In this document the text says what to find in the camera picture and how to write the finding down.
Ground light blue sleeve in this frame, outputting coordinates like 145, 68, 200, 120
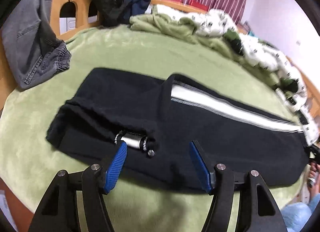
281, 193, 319, 231

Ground white patterned duvet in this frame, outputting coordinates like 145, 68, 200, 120
130, 4, 320, 147

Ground black pants with white stripe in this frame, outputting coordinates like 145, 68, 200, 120
47, 68, 309, 190

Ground wooden bed frame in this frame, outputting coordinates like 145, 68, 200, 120
1, 0, 306, 231

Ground navy blue garment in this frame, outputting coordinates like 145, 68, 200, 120
123, 0, 151, 24

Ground grey jeans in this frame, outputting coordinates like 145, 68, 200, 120
2, 0, 71, 90

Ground green fleece bed blanket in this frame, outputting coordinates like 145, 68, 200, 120
1, 26, 295, 231

